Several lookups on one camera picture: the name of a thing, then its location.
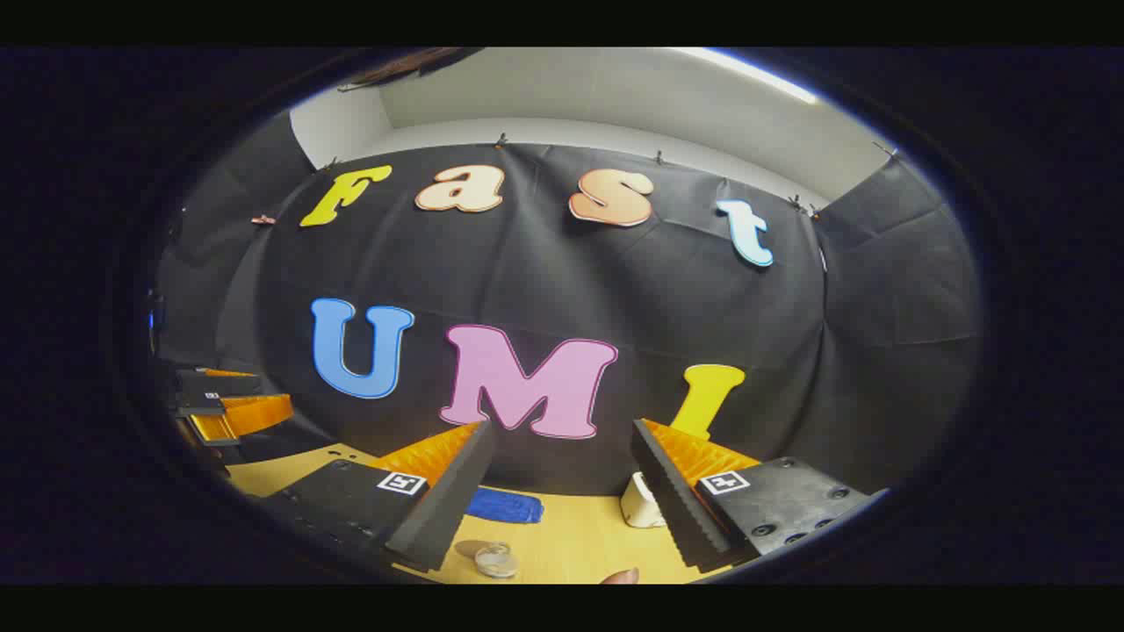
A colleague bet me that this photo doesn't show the clear plastic water bottle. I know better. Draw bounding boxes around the clear plastic water bottle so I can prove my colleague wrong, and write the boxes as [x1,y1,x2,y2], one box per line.
[474,542,521,579]

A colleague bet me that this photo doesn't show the white toaster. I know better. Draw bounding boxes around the white toaster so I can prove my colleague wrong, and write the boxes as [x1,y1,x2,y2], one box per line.
[620,472,668,529]

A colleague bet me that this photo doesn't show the blue towel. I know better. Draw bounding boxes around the blue towel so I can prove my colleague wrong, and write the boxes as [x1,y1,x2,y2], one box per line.
[465,487,544,526]

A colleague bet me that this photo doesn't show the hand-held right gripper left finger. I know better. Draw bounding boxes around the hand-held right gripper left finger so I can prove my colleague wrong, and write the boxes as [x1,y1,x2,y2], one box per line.
[263,421,498,573]

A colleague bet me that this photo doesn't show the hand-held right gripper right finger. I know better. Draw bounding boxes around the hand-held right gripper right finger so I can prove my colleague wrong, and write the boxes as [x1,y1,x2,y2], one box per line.
[630,420,879,573]

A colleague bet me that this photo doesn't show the black backdrop cloth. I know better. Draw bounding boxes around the black backdrop cloth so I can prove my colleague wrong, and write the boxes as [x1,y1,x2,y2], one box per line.
[154,110,983,497]

